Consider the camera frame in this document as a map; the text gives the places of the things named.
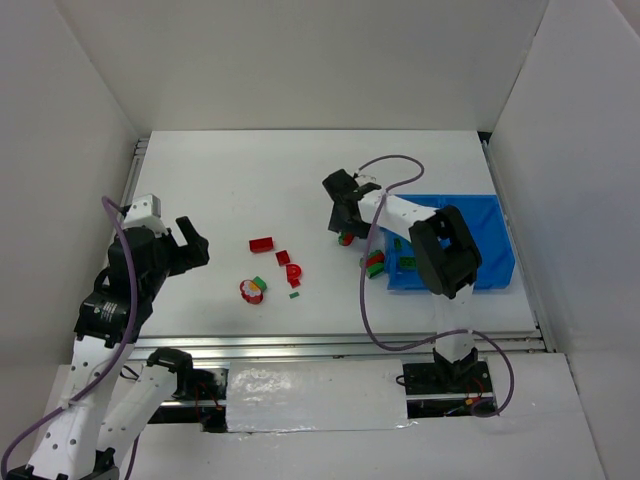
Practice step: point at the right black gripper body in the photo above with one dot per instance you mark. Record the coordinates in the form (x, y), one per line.
(343, 195)

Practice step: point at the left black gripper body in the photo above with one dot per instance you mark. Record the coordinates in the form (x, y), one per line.
(181, 251)

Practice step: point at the red square lego brick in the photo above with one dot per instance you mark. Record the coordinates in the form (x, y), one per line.
(282, 257)

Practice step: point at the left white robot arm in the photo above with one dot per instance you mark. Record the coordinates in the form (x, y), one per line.
(85, 437)

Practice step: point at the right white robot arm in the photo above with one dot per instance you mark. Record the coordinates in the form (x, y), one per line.
(446, 255)

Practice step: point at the green red layered lego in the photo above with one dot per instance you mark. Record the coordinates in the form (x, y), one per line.
(374, 264)

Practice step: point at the red rectangular lego brick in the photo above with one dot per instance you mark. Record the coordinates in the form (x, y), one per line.
(261, 245)

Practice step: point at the green small lego brick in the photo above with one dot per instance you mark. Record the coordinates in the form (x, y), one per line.
(260, 283)

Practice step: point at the red flower lego piece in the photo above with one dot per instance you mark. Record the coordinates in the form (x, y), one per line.
(251, 292)

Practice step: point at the red arch lego piece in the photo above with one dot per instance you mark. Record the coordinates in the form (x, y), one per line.
(293, 271)

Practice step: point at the blue plastic divided bin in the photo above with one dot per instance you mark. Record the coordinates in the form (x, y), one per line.
(483, 216)

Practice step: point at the silver tape cover plate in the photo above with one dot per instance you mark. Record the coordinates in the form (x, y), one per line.
(336, 395)

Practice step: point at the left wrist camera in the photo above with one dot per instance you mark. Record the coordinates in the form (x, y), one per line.
(145, 211)

